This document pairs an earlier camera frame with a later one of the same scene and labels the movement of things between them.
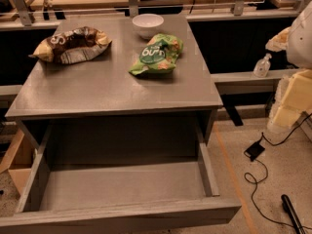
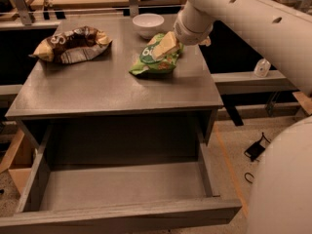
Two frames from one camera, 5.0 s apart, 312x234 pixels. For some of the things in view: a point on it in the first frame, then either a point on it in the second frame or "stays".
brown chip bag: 74,46 stays
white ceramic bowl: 147,24 stays
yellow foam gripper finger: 280,41 -> 206,42
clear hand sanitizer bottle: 262,66 stays
